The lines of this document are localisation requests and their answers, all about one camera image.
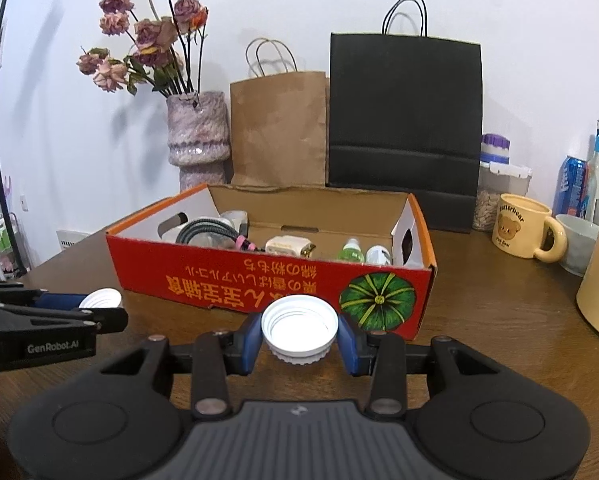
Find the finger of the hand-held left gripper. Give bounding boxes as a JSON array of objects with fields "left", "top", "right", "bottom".
[
  {"left": 0, "top": 305, "right": 129, "bottom": 337},
  {"left": 0, "top": 284, "right": 87, "bottom": 311}
]

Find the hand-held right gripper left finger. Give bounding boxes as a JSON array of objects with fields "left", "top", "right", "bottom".
[{"left": 99, "top": 312, "right": 262, "bottom": 421}]

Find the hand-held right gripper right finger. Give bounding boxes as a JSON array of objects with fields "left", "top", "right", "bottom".
[{"left": 337, "top": 312, "right": 483, "bottom": 418}]

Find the white ribbed bottle cap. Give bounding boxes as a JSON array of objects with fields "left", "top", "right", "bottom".
[
  {"left": 260, "top": 295, "right": 340, "bottom": 364},
  {"left": 79, "top": 287, "right": 123, "bottom": 311}
]

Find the red cardboard box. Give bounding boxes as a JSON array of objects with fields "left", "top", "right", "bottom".
[{"left": 105, "top": 183, "right": 437, "bottom": 341}]

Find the green spray bottle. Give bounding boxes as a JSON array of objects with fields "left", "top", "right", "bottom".
[{"left": 337, "top": 238, "right": 365, "bottom": 263}]

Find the white spray bottle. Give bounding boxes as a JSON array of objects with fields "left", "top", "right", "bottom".
[{"left": 366, "top": 245, "right": 394, "bottom": 266}]

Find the cream charger plug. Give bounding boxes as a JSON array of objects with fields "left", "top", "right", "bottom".
[{"left": 266, "top": 236, "right": 316, "bottom": 259}]

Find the braided charging cable coil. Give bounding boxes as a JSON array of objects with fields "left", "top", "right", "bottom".
[{"left": 176, "top": 217, "right": 260, "bottom": 252}]

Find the yellow bear mug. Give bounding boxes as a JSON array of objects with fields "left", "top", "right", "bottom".
[{"left": 492, "top": 193, "right": 569, "bottom": 264}]

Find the pink marbled ceramic vase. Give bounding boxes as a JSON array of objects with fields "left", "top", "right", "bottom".
[{"left": 166, "top": 91, "right": 230, "bottom": 193}]

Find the clear seed container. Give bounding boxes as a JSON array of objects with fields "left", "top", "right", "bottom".
[{"left": 473, "top": 162, "right": 533, "bottom": 233}]

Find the brown paper bag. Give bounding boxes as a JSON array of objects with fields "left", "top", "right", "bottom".
[{"left": 229, "top": 37, "right": 329, "bottom": 188}]

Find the black paper bag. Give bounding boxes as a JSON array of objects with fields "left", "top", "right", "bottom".
[{"left": 328, "top": 0, "right": 483, "bottom": 233}]

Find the purple lidded jar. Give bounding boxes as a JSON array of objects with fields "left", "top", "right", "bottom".
[{"left": 481, "top": 133, "right": 510, "bottom": 166}]

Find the pale green cup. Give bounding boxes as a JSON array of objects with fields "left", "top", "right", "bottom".
[{"left": 554, "top": 214, "right": 599, "bottom": 277}]

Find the blue drink can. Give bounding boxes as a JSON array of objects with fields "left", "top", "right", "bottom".
[{"left": 552, "top": 156, "right": 589, "bottom": 218}]

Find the dried pink rose bouquet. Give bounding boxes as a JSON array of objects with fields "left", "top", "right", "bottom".
[{"left": 76, "top": 0, "right": 210, "bottom": 98}]

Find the white wall heater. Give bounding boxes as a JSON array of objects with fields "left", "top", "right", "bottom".
[{"left": 56, "top": 229, "right": 94, "bottom": 252}]

